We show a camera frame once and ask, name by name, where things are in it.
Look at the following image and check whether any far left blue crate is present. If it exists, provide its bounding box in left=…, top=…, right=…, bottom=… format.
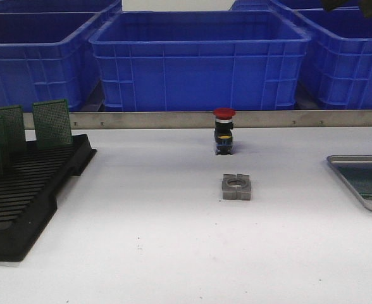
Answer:
left=0, top=0, right=122, bottom=13

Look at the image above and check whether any right blue plastic crate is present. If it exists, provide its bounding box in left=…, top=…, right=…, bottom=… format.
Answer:
left=292, top=8, right=372, bottom=111

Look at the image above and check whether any silver metal tray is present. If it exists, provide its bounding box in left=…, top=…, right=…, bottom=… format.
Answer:
left=326, top=155, right=372, bottom=212

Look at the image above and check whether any red emergency stop button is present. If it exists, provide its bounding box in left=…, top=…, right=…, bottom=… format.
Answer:
left=213, top=108, right=236, bottom=155

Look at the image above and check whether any grey metal clamp block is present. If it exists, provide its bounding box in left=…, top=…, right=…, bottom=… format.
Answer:
left=221, top=174, right=252, bottom=201

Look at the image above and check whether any centre blue plastic crate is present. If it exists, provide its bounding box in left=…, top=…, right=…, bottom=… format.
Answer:
left=90, top=11, right=309, bottom=112

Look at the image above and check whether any blue plastic crate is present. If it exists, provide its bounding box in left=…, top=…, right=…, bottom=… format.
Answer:
left=0, top=12, right=105, bottom=111
left=90, top=11, right=309, bottom=112
left=292, top=8, right=372, bottom=111

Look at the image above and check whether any left blue plastic crate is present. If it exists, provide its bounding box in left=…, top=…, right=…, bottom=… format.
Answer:
left=0, top=12, right=105, bottom=111

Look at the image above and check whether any steel shelf rail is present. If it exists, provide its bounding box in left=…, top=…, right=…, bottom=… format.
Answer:
left=23, top=110, right=372, bottom=130

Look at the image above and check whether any black slotted board rack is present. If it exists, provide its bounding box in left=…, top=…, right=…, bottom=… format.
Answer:
left=0, top=134, right=96, bottom=262

